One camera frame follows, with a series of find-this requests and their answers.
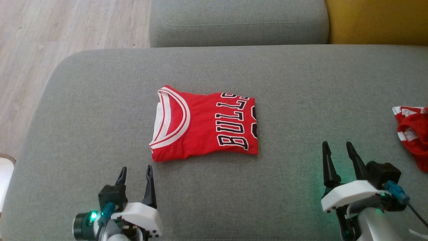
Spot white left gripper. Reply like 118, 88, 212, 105
110, 165, 164, 238

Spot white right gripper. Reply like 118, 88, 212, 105
321, 141, 389, 214

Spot red shorts with white stripe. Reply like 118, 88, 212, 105
392, 106, 428, 173

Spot red Bulls basketball jersey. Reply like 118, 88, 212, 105
149, 84, 259, 163

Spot large grey sofa seat cushion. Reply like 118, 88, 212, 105
0, 45, 428, 241

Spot teal left camera connector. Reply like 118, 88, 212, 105
100, 202, 116, 225

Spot teal camera connector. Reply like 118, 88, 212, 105
384, 180, 409, 205
100, 202, 116, 225

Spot teal right camera connector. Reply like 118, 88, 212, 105
384, 180, 409, 205

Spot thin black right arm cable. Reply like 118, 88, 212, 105
403, 199, 428, 229

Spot white cable label tag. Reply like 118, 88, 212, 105
409, 229, 428, 240

